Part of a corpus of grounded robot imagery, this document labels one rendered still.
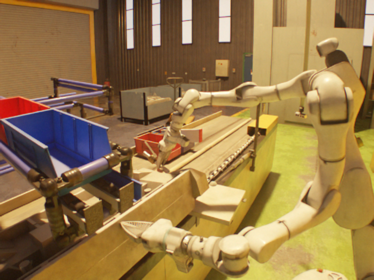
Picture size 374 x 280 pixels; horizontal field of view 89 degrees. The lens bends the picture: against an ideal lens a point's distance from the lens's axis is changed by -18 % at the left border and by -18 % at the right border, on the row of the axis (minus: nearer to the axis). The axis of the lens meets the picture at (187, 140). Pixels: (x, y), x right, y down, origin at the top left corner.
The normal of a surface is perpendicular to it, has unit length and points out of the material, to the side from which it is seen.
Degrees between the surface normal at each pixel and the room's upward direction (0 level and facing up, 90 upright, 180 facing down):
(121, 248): 80
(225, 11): 90
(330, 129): 110
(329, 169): 92
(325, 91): 63
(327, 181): 73
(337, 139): 103
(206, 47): 90
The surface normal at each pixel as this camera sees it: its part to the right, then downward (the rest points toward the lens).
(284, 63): -0.52, 0.26
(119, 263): 0.84, 0.00
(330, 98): -0.52, -0.06
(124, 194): 0.85, 0.25
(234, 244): -0.18, -0.94
